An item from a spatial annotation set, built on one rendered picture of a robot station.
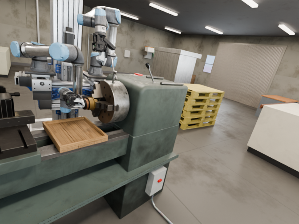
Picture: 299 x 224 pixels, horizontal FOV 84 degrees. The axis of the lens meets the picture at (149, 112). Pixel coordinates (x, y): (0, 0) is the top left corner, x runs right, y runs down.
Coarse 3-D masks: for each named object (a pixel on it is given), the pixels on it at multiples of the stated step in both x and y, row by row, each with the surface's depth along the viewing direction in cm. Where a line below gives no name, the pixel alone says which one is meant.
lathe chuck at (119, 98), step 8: (104, 80) 116; (104, 88) 117; (112, 88) 111; (120, 88) 115; (104, 96) 118; (112, 96) 110; (120, 96) 113; (120, 104) 113; (104, 112) 120; (112, 112) 113; (120, 112) 115; (104, 120) 122; (112, 120) 116
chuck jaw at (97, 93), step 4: (96, 84) 118; (100, 84) 120; (96, 88) 117; (100, 88) 119; (92, 92) 117; (96, 92) 116; (100, 92) 119; (92, 96) 114; (96, 96) 116; (100, 96) 118
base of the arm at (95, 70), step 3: (90, 66) 170; (93, 66) 168; (96, 66) 169; (99, 66) 171; (90, 69) 170; (93, 69) 169; (96, 69) 169; (99, 69) 171; (90, 72) 169; (93, 72) 170; (96, 72) 170; (99, 72) 172; (102, 72) 178; (93, 75) 170; (96, 75) 170; (99, 75) 172; (102, 75) 177
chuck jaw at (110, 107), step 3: (96, 102) 111; (99, 102) 112; (102, 102) 113; (105, 102) 114; (96, 105) 111; (99, 105) 112; (102, 105) 110; (105, 105) 110; (108, 105) 108; (111, 105) 110; (114, 105) 110; (117, 105) 112; (102, 108) 111; (105, 108) 111; (108, 108) 109; (111, 108) 111; (114, 108) 111; (117, 108) 113
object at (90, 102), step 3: (84, 99) 109; (87, 99) 110; (90, 99) 111; (93, 99) 112; (96, 99) 115; (87, 102) 108; (90, 102) 110; (93, 102) 111; (87, 105) 109; (90, 105) 110; (93, 105) 111; (84, 108) 110; (87, 108) 110; (90, 108) 111; (93, 108) 113
